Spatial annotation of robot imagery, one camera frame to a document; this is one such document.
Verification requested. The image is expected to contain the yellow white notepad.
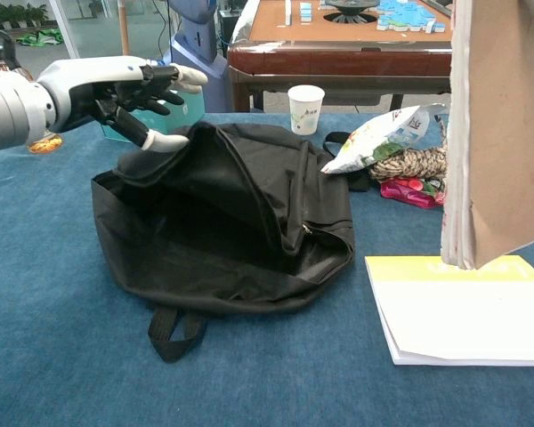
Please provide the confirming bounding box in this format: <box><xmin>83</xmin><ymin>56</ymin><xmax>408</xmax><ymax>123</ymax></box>
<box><xmin>364</xmin><ymin>254</ymin><xmax>534</xmax><ymax>367</ymax></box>

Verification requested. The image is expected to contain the brown notebook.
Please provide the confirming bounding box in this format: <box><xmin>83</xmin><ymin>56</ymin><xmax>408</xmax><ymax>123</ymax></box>
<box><xmin>440</xmin><ymin>0</ymin><xmax>534</xmax><ymax>271</ymax></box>

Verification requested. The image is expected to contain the teal cardboard product box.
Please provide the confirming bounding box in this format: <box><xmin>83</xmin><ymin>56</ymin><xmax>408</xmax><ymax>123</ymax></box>
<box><xmin>101</xmin><ymin>88</ymin><xmax>206</xmax><ymax>143</ymax></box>

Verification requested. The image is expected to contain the green cloth heap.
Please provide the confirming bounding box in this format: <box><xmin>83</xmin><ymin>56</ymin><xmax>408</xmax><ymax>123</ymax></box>
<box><xmin>15</xmin><ymin>28</ymin><xmax>64</xmax><ymax>46</ymax></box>

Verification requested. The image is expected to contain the black and beige rope bundle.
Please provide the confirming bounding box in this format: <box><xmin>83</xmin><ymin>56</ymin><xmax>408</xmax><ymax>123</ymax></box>
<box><xmin>368</xmin><ymin>116</ymin><xmax>449</xmax><ymax>181</ymax></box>

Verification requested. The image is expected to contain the pink drink pouch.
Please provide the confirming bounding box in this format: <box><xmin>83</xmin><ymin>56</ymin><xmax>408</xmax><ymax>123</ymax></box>
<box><xmin>379</xmin><ymin>176</ymin><xmax>447</xmax><ymax>209</ymax></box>

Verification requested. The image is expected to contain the brown mahjong table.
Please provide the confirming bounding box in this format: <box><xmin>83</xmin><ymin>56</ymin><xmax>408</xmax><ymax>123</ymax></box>
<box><xmin>226</xmin><ymin>0</ymin><xmax>455</xmax><ymax>114</ymax></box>

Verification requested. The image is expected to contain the black fabric backpack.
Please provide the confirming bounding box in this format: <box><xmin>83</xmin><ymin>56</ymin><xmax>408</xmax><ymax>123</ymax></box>
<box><xmin>91</xmin><ymin>120</ymin><xmax>370</xmax><ymax>364</ymax></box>

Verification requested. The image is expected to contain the black mahjong table centre disc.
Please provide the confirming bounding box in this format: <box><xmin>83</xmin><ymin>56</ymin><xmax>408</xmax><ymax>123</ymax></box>
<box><xmin>323</xmin><ymin>0</ymin><xmax>379</xmax><ymax>24</ymax></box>

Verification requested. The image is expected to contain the blue mahjong tile pile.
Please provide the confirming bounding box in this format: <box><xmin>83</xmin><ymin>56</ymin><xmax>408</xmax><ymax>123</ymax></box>
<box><xmin>376</xmin><ymin>0</ymin><xmax>446</xmax><ymax>35</ymax></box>

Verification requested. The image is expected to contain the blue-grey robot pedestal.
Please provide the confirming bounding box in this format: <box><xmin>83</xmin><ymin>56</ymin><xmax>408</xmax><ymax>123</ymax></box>
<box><xmin>162</xmin><ymin>0</ymin><xmax>231</xmax><ymax>113</ymax></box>

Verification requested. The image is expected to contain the tea bottle with black cap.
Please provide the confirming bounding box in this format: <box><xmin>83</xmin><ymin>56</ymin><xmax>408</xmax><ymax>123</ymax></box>
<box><xmin>0</xmin><ymin>57</ymin><xmax>64</xmax><ymax>156</ymax></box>

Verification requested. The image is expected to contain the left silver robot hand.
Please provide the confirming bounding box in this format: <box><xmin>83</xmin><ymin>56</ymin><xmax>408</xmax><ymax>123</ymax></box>
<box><xmin>36</xmin><ymin>55</ymin><xmax>209</xmax><ymax>154</ymax></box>

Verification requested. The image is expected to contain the blue felt table cover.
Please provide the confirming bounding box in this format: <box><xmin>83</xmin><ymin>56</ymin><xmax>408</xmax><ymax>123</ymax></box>
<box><xmin>0</xmin><ymin>111</ymin><xmax>534</xmax><ymax>427</ymax></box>

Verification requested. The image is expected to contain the white plastic bag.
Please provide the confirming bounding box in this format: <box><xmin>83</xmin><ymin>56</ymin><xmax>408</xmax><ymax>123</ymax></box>
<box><xmin>230</xmin><ymin>0</ymin><xmax>262</xmax><ymax>45</ymax></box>

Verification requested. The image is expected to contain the white chips bag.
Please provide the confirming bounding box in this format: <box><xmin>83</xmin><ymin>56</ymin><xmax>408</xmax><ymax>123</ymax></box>
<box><xmin>320</xmin><ymin>102</ymin><xmax>449</xmax><ymax>175</ymax></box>

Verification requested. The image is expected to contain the white paper cup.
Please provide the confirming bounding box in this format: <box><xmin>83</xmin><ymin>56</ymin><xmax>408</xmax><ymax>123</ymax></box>
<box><xmin>287</xmin><ymin>85</ymin><xmax>326</xmax><ymax>136</ymax></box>

